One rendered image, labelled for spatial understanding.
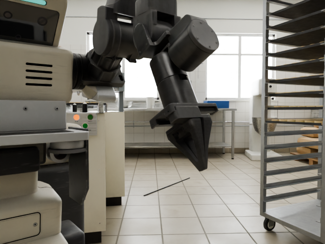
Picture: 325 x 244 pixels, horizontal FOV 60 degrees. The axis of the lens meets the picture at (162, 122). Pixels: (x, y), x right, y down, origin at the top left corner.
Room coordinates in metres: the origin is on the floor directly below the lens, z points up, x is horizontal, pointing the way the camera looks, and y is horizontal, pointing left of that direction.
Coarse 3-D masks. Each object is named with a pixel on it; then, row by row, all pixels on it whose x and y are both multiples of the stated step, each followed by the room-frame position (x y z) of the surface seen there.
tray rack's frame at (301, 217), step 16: (320, 112) 2.20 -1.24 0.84; (320, 128) 2.20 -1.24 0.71; (320, 160) 2.20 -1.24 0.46; (320, 192) 2.19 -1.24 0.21; (272, 208) 1.99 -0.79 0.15; (288, 208) 2.00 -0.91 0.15; (304, 208) 2.00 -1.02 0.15; (320, 208) 2.00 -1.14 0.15; (272, 224) 1.95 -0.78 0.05; (288, 224) 1.73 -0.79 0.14; (304, 224) 1.71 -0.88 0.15; (320, 224) 1.71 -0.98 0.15
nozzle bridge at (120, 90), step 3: (123, 75) 2.47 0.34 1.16; (114, 87) 2.54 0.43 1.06; (117, 87) 2.55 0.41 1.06; (120, 87) 2.47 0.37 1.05; (123, 87) 2.47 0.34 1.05; (72, 90) 2.41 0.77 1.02; (75, 90) 2.42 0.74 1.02; (78, 90) 2.42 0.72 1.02; (114, 90) 2.49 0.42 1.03; (117, 90) 2.50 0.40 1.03; (120, 90) 2.47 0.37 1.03; (123, 90) 2.47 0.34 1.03; (120, 93) 2.57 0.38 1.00; (120, 96) 2.57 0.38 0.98; (120, 99) 2.57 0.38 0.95; (120, 102) 2.57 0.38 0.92; (120, 105) 2.57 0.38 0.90; (120, 108) 2.57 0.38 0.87; (120, 111) 2.57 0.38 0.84
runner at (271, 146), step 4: (272, 144) 1.95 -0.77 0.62; (276, 144) 1.97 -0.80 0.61; (280, 144) 1.98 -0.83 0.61; (284, 144) 2.00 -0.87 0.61; (288, 144) 2.02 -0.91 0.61; (292, 144) 2.04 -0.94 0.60; (296, 144) 2.06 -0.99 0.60; (300, 144) 2.08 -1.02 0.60; (304, 144) 2.10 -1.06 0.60; (308, 144) 2.11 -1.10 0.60; (312, 144) 2.14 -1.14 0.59; (316, 144) 2.16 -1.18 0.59; (320, 144) 2.16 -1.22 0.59; (264, 148) 1.92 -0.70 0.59; (268, 148) 1.94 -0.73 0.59; (272, 148) 1.95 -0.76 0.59; (276, 148) 1.95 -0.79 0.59; (280, 148) 1.95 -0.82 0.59; (284, 148) 1.97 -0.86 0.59
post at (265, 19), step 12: (264, 0) 1.94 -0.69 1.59; (264, 12) 1.93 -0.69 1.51; (264, 24) 1.93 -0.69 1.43; (264, 36) 1.93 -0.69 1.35; (264, 48) 1.93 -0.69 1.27; (264, 60) 1.93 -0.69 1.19; (264, 72) 1.93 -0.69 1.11; (264, 84) 1.93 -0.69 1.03; (264, 96) 1.92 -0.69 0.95; (264, 108) 1.92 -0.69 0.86; (264, 120) 1.92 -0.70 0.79; (264, 144) 1.92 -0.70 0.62; (264, 156) 1.92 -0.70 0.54; (264, 168) 1.92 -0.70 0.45; (264, 180) 1.92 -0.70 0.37; (264, 192) 1.92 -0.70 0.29; (264, 204) 1.93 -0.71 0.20
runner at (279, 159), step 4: (316, 152) 2.16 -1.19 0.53; (320, 152) 2.18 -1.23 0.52; (280, 156) 1.99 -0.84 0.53; (284, 156) 2.00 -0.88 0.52; (288, 156) 2.02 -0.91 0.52; (292, 156) 2.04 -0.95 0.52; (296, 156) 2.06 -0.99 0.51; (300, 156) 2.08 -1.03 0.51; (304, 156) 2.10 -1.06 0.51; (308, 156) 2.12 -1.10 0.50; (312, 156) 2.14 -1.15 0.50; (316, 156) 2.14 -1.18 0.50; (320, 156) 2.14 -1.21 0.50; (264, 160) 1.92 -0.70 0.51; (268, 160) 1.94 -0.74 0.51; (272, 160) 1.95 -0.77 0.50; (276, 160) 1.97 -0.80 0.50; (280, 160) 1.98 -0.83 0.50; (284, 160) 1.98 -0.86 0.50; (288, 160) 1.99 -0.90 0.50
